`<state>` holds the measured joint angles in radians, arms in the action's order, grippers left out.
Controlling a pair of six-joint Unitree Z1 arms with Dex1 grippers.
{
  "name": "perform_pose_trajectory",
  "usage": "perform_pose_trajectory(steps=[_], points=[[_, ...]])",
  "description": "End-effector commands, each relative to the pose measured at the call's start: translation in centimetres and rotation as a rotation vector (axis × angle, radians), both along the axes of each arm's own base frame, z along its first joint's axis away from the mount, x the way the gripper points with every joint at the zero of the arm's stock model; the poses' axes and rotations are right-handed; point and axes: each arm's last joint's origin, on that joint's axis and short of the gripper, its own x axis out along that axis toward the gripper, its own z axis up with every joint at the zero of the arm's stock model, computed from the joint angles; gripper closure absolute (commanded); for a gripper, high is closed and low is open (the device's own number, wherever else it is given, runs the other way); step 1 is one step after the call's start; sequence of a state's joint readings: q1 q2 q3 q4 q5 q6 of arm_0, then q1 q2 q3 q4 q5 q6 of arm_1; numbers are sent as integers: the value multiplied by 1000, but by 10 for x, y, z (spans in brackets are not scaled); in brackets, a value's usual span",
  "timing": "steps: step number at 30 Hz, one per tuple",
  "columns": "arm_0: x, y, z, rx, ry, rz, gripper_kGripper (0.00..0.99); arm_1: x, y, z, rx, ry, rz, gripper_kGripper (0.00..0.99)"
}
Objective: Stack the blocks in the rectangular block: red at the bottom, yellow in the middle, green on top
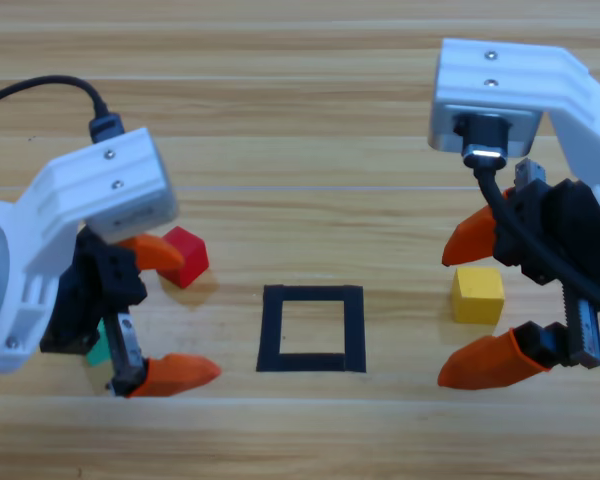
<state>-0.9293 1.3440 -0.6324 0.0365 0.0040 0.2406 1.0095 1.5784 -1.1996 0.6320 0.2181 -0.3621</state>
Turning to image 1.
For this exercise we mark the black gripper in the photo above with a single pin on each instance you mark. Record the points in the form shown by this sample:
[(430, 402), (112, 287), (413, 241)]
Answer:
[(95, 290), (570, 225)]

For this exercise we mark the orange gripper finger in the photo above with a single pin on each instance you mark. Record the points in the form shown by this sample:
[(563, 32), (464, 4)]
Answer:
[(485, 364)]

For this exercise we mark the yellow cube block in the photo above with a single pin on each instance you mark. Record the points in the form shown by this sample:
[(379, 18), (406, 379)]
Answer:
[(477, 295)]

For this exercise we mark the red cube block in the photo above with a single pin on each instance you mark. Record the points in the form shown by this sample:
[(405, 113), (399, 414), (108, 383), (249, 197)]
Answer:
[(192, 257)]

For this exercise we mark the green cube block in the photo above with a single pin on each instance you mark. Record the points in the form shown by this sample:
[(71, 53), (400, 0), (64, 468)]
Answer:
[(97, 347)]

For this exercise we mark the black tape square outline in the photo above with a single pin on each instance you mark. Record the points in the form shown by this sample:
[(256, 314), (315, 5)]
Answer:
[(270, 325)]

